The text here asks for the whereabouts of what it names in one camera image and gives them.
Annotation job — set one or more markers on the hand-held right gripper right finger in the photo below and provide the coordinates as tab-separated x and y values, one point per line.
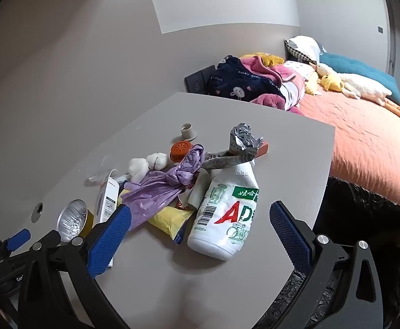
291	236

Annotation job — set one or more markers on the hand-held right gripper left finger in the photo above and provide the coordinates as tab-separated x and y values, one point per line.
111	238

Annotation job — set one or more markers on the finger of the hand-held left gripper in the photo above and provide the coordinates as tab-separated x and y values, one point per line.
18	239

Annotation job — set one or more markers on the yellow snack packet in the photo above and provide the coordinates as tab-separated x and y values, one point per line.
169	218

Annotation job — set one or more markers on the black trash bag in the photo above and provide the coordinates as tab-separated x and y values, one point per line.
357	212

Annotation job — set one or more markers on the white plastic drink bottle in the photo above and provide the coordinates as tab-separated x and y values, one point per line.
220	226

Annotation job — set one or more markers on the metal desk grommet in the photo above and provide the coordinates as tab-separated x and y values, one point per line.
37	212

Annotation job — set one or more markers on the silver foil cup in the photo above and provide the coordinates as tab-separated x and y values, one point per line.
71	221

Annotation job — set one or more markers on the small white cardboard box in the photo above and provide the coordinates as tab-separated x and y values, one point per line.
107	195

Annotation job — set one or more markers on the purple plastic bag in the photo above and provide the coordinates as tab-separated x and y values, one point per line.
152	198

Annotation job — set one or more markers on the clear plastic cup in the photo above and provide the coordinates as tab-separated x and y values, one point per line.
100	171

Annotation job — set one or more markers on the white crumpled tissue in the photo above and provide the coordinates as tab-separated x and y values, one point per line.
137	169

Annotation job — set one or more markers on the white cotton ball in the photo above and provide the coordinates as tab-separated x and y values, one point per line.
157	160

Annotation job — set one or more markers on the orange cardboard box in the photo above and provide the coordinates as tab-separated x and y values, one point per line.
263	148

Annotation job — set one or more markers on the printed paper strip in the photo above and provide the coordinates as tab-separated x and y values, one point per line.
220	161

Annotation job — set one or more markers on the crumpled silver foil wrapper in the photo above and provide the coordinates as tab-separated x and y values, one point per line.
244	140

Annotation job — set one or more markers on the orange ribbed plastic lid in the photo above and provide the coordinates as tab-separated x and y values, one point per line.
180	150

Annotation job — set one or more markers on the bed with orange sheet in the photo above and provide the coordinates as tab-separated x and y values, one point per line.
364	137

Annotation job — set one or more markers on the grey plastic cap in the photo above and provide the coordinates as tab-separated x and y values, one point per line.
188	131

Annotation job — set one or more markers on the pale yellow plush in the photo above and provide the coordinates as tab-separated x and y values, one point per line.
311	87

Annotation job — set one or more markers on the pink fleece garment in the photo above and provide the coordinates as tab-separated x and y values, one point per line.
289	82

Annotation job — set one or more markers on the yellow duck plush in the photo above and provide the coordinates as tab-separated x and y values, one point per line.
330	83

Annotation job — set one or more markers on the white goose plush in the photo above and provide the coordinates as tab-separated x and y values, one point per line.
361	87

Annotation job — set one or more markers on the yellow garment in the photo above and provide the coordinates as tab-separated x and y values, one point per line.
265	58

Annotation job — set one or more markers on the teal cushion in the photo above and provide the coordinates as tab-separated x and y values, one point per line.
368	70

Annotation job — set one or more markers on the white checked pillow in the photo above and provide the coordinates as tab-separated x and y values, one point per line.
304	46

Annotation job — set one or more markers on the black wall socket panel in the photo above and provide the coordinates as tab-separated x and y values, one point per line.
196	80

